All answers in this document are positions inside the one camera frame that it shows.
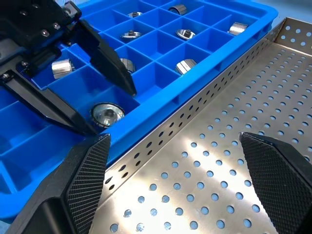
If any blue compartment tray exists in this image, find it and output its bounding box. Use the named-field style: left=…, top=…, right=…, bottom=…
left=0, top=0, right=279, bottom=224

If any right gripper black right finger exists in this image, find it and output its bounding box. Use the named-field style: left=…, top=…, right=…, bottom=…
left=238, top=131, right=312, bottom=234

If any metal nut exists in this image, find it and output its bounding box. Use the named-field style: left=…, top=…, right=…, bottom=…
left=51, top=58, right=76, bottom=80

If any perforated stainless steel tray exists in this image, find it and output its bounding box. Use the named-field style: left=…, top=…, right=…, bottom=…
left=89, top=17, right=312, bottom=234

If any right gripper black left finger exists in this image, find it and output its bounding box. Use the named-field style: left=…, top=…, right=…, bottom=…
left=4, top=133, right=112, bottom=234

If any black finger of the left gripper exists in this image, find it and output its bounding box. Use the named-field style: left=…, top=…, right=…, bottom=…
left=0, top=70, right=98, bottom=137
left=77, top=19, right=137, bottom=97

